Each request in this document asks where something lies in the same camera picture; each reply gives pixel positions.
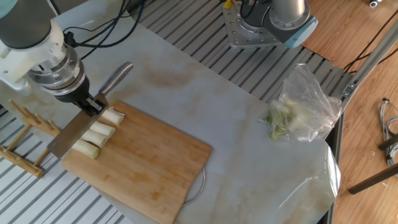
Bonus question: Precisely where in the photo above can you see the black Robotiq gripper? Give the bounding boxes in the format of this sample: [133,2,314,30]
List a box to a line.
[54,77,108,118]

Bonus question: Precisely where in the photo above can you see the steel cleaver knife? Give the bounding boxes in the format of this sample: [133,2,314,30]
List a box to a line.
[46,61,134,159]

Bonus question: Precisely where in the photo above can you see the white scallion stalk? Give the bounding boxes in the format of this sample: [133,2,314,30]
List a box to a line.
[72,139,101,160]

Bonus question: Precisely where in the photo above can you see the bamboo cutting board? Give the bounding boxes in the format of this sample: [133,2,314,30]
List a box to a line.
[61,101,213,224]

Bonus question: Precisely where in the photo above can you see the wooden peg rack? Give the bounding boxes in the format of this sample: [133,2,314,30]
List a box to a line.
[0,98,62,179]

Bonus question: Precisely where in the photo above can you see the silver robot mounting plate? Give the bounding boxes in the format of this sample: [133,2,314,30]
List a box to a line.
[222,1,293,50]

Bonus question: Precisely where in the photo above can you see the plastic bag of scallion scraps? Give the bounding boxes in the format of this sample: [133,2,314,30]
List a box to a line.
[264,62,343,143]

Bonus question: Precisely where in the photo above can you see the dark wooden bar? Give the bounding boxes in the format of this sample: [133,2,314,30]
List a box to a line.
[377,133,398,151]
[348,162,398,195]

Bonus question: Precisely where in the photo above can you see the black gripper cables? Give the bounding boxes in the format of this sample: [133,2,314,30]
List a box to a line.
[62,0,147,60]

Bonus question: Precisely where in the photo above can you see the black floor cables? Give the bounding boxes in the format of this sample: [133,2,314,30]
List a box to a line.
[343,9,398,75]

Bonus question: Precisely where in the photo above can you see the aluminium frame beam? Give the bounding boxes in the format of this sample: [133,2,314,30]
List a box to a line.
[340,20,398,109]

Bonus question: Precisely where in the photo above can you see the bundle of coloured wires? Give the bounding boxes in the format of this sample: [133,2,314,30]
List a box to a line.
[378,97,398,169]

